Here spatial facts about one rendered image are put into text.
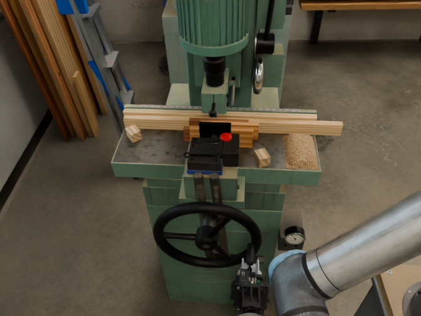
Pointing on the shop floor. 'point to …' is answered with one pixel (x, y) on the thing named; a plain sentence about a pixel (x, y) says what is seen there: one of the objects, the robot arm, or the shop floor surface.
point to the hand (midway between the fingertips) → (249, 267)
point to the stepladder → (100, 56)
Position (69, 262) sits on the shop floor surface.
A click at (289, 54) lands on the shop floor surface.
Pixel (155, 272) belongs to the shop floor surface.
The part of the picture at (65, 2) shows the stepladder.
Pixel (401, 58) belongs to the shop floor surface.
